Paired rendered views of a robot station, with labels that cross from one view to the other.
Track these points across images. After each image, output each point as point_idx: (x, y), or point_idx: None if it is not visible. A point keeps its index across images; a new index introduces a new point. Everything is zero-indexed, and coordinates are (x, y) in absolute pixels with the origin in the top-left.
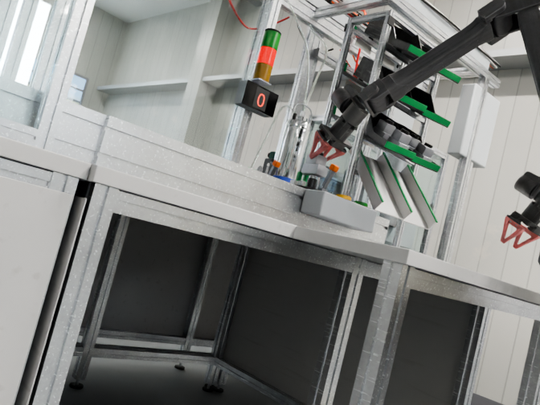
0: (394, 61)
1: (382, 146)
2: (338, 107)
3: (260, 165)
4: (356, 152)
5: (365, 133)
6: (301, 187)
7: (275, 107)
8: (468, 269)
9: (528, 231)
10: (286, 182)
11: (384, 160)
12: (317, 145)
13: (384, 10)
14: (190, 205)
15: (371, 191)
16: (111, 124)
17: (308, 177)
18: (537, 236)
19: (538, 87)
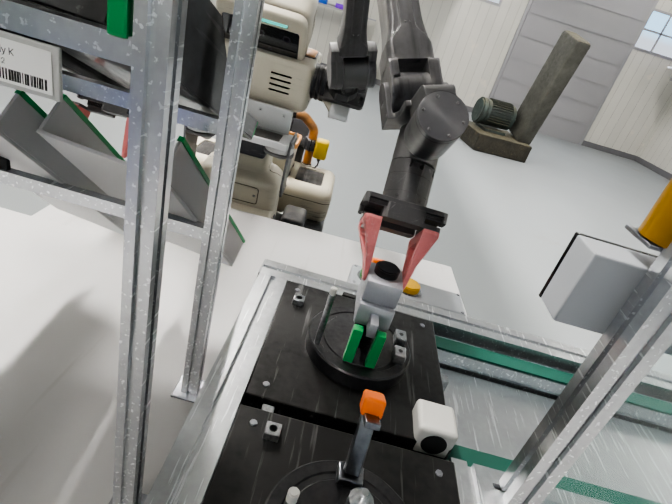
0: None
1: (250, 137)
2: (441, 155)
3: (367, 489)
4: (233, 184)
5: (213, 109)
6: (473, 318)
7: (556, 268)
8: (359, 242)
9: (81, 111)
10: (502, 327)
11: (78, 123)
12: (157, 248)
13: None
14: None
15: (228, 241)
16: None
17: (144, 372)
18: (89, 113)
19: (366, 31)
